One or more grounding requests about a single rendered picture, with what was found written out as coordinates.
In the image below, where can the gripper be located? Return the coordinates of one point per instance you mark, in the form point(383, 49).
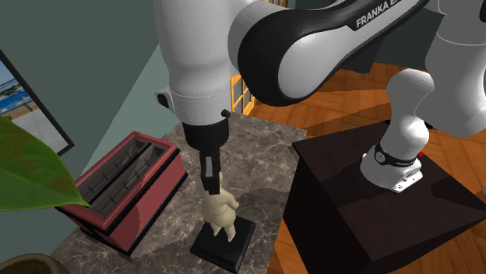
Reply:
point(207, 134)

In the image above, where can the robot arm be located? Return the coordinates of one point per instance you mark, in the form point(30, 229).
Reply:
point(197, 57)

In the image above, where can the red toaster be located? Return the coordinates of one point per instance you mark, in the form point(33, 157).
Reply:
point(144, 212)

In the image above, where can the cream figure on black base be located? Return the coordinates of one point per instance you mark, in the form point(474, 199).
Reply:
point(224, 243)

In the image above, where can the yellow wooden shelf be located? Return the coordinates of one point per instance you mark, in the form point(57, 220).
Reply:
point(238, 95)

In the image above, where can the green potted plant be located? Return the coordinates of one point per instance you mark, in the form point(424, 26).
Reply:
point(26, 174)

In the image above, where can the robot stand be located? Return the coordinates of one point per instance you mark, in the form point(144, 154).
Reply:
point(379, 227)

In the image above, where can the black framed wall picture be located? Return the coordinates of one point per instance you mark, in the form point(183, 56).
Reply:
point(22, 114)

